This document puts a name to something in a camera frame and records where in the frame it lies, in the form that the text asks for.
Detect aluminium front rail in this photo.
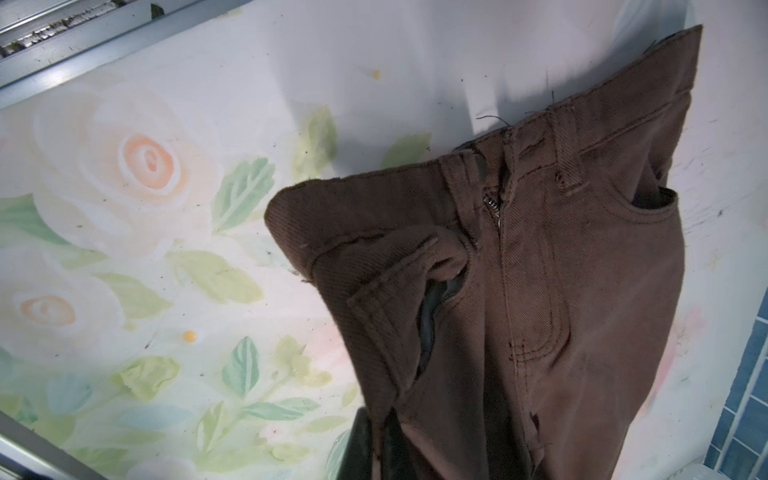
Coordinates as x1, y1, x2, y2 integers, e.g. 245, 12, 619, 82
1, 0, 245, 108

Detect brown trousers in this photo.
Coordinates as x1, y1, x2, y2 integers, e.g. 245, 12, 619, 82
265, 26, 703, 479

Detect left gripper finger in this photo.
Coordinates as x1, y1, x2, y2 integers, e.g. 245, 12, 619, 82
337, 407, 382, 480

